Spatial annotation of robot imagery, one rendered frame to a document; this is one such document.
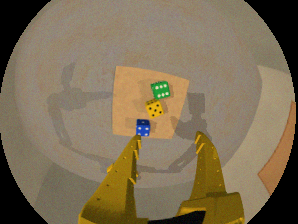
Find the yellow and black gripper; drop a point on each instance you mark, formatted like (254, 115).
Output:
(113, 201)

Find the yellow die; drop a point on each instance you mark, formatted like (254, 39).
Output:
(154, 108)

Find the blue die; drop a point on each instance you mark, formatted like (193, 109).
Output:
(142, 127)

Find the tan mat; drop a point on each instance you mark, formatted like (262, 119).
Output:
(132, 88)

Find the green die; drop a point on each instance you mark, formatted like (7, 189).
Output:
(160, 90)

